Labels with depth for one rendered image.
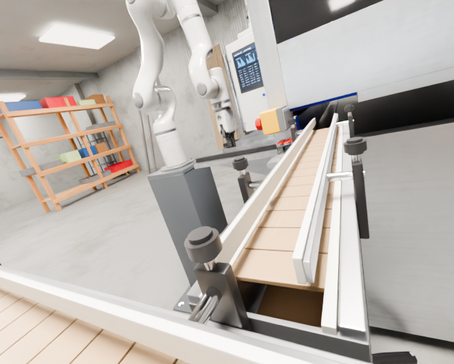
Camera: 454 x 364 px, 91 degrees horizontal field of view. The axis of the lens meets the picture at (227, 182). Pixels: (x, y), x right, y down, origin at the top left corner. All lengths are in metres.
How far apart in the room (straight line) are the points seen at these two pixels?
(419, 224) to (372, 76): 0.48
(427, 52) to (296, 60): 0.31
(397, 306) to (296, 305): 0.89
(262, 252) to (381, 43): 0.67
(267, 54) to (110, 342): 0.78
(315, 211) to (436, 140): 0.67
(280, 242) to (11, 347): 0.24
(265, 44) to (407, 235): 0.76
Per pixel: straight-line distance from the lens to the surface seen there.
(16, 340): 0.29
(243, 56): 1.96
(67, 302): 0.21
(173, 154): 1.20
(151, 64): 1.19
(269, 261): 0.21
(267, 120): 0.73
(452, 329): 1.22
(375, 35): 0.79
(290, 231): 0.24
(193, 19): 1.06
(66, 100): 7.21
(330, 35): 0.79
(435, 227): 0.95
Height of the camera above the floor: 1.06
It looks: 17 degrees down
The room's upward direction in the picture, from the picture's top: 16 degrees counter-clockwise
